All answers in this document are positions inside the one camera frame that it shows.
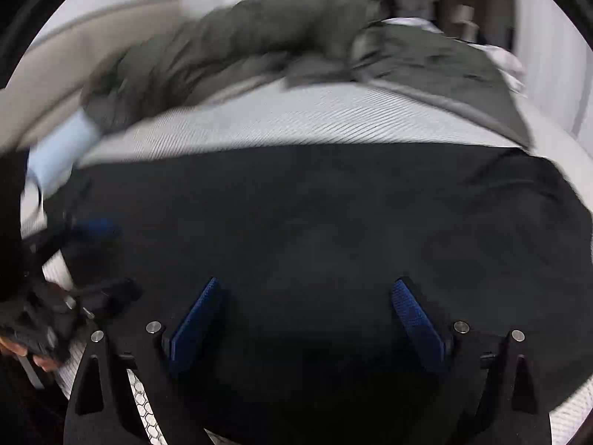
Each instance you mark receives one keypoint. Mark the white hexagon-pattern mattress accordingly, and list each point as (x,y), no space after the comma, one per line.
(301,116)

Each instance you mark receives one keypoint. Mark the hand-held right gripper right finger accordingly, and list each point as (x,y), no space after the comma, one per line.
(417,324)

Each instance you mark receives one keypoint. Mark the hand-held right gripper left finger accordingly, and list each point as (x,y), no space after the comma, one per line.
(194,324)

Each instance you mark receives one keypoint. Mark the person's left hand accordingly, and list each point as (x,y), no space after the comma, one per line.
(9,346)

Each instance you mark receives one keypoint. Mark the white curtain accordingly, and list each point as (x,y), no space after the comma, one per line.
(551,65)

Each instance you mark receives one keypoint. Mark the light blue pillow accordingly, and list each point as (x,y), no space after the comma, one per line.
(65,148)

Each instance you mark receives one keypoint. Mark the brown wooden furniture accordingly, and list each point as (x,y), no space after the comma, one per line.
(468,4)

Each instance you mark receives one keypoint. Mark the beige padded headboard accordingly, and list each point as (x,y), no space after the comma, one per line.
(69,55)

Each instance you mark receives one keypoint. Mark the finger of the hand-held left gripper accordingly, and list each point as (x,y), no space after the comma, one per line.
(111,293)
(95,229)

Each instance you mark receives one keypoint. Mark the grey-green duvet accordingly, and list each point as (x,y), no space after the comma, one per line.
(241,41)

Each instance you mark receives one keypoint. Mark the black pants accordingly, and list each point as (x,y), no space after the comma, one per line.
(324,222)

